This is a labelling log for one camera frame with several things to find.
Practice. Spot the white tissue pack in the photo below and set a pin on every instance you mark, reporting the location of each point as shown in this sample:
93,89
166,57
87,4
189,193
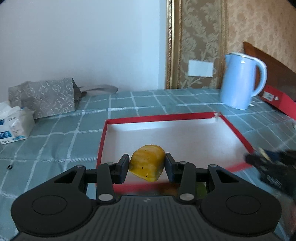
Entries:
16,123

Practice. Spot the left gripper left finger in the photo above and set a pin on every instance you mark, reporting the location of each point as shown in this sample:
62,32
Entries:
107,174

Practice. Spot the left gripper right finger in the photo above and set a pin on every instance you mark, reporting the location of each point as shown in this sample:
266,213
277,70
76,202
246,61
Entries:
184,175

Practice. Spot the red shallow cardboard tray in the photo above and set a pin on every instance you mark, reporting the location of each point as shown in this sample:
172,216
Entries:
199,138

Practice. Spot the gold wall moulding frame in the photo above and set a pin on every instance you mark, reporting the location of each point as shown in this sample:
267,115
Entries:
195,30

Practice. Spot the light blue electric kettle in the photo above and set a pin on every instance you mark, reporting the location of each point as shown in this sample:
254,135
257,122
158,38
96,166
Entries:
244,78

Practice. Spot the red cardboard box lid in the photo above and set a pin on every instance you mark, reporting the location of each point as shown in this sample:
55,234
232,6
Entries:
279,100

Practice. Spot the long cucumber piece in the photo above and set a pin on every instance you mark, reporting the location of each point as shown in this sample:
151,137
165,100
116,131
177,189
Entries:
201,190

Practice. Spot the wooden headboard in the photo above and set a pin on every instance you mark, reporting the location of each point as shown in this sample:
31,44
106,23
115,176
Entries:
279,76

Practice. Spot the checked teal tablecloth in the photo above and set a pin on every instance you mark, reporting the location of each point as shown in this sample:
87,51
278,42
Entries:
60,142

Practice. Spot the grey patterned gift bag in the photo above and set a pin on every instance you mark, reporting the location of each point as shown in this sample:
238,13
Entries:
52,97

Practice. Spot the yellow pepper piece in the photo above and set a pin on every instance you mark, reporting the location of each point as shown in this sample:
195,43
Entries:
148,162

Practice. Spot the white wall switch panel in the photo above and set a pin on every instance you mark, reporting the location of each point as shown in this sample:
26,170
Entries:
198,68

